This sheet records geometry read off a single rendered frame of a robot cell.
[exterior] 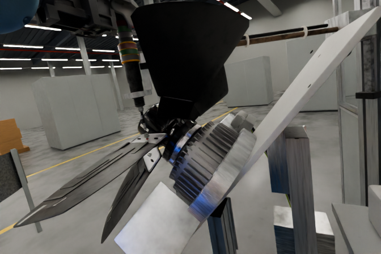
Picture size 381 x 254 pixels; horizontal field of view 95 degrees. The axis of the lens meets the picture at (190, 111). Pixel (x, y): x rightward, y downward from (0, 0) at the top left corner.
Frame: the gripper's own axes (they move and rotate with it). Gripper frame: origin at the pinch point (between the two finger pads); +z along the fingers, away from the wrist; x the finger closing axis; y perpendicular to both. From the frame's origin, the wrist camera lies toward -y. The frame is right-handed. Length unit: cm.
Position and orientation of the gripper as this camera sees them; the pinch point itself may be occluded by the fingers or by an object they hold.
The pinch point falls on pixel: (128, 10)
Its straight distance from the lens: 51.5
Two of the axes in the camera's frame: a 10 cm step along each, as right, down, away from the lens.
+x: 8.9, -0.9, -4.5
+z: 4.2, -2.1, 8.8
